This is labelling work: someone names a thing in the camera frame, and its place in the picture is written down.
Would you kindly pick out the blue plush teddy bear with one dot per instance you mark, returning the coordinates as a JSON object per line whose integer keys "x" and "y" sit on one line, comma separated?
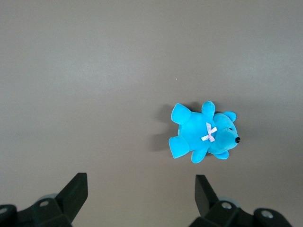
{"x": 194, "y": 132}

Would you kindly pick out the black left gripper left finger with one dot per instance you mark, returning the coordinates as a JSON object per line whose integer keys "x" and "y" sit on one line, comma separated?
{"x": 71, "y": 196}

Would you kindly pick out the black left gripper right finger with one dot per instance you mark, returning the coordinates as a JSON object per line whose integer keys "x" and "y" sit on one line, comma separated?
{"x": 204, "y": 197}

